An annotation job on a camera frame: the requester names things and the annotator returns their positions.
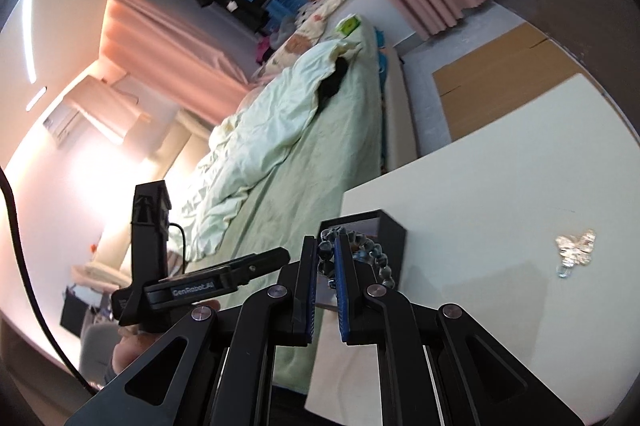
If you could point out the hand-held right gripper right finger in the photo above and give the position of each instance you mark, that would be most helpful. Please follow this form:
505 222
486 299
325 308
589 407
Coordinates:
342 286

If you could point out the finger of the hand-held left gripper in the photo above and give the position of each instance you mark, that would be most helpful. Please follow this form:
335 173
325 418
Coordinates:
267 262

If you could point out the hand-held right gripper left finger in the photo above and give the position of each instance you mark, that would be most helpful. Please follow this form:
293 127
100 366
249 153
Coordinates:
311 301

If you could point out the black jewelry box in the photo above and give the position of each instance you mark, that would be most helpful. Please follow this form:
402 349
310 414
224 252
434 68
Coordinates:
392 246

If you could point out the person's left hand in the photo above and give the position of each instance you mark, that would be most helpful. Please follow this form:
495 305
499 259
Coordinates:
135 351

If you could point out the dark bag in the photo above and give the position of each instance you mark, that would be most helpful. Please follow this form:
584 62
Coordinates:
75 311

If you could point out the green bed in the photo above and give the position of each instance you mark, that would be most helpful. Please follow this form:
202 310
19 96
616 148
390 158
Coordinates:
330 165

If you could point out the pale green duvet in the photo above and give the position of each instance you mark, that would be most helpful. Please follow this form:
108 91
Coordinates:
260 145

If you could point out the white air conditioner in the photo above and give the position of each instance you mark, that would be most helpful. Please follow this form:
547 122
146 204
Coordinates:
64 125

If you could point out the black cloth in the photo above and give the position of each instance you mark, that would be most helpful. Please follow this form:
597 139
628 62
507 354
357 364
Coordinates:
332 80

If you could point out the silver butterfly brooch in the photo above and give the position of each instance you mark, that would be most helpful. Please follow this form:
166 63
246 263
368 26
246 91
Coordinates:
577 246

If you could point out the cream patterned quilt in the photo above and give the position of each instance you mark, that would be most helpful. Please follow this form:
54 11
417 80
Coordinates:
310 25

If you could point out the ceiling light strip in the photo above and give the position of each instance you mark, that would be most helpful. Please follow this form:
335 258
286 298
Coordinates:
29 35

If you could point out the green toy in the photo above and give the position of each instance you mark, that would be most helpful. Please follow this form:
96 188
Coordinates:
348 25

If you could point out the brown cardboard sheet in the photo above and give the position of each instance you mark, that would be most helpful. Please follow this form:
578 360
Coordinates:
495 85

